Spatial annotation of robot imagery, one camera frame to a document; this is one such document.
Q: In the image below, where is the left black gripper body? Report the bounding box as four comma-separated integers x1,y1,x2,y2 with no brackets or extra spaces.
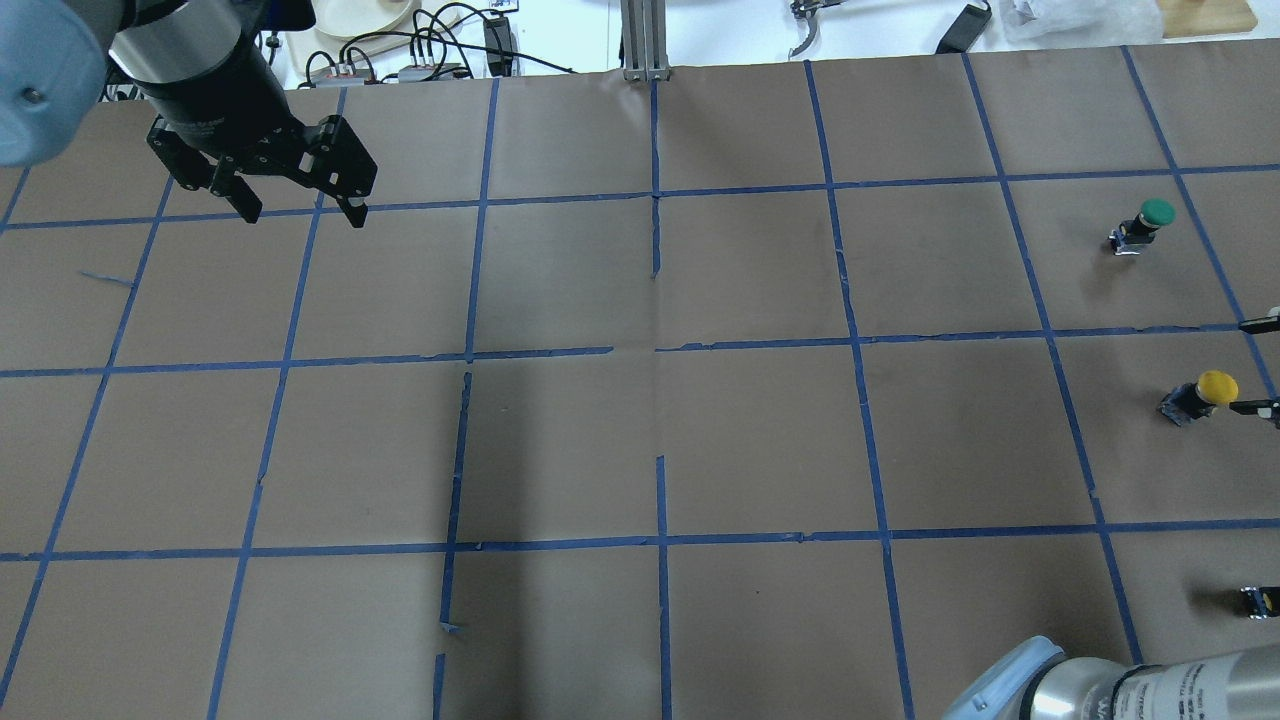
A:
146,60,378,204

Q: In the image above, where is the yellow push button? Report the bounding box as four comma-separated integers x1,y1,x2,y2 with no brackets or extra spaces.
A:
1158,370,1240,427

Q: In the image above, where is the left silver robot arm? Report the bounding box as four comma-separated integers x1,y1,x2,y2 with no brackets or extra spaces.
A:
1,1,378,228

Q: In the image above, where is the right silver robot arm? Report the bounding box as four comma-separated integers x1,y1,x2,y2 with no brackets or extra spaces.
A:
943,318,1277,719

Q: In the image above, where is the green push button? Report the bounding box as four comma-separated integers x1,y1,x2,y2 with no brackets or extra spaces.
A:
1108,199,1178,258

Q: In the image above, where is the power strip with plugs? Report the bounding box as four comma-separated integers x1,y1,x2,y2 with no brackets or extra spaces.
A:
305,58,471,85

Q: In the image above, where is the beige plate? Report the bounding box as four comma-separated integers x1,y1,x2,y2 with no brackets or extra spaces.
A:
314,0,421,40

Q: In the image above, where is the wooden cutting board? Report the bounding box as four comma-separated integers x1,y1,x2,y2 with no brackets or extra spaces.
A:
1156,0,1260,40

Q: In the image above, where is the clear plastic bag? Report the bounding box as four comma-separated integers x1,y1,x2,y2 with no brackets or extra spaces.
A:
995,1,1165,47

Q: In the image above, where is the black power adapter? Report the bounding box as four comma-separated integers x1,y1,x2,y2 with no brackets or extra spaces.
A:
934,1,993,55

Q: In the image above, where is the aluminium frame post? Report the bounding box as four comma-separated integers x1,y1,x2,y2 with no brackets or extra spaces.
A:
620,0,671,82

